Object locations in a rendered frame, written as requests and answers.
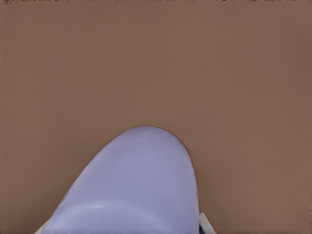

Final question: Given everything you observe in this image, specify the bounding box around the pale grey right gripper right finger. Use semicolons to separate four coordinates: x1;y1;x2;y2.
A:
199;212;215;234

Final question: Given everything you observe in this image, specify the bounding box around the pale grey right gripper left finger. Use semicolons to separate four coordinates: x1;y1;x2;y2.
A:
35;220;51;234

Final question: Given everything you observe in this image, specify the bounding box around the pale lavender rounded object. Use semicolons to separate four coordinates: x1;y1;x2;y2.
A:
40;125;201;234

